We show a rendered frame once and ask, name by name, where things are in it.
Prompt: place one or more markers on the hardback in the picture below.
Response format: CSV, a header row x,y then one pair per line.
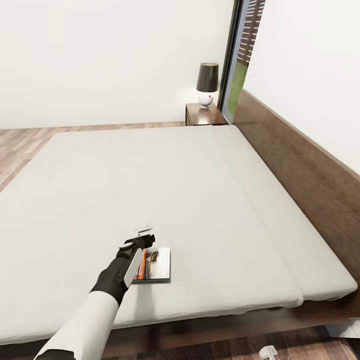
x,y
155,265

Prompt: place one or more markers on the bed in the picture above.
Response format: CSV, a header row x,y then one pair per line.
x,y
262,222

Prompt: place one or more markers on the table lamp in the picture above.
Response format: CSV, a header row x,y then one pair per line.
x,y
207,82

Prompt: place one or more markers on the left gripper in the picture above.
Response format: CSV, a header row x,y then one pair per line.
x,y
145,240

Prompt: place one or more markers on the nightstand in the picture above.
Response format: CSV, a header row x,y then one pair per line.
x,y
195,115

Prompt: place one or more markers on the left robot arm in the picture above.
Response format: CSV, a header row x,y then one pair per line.
x,y
85,334

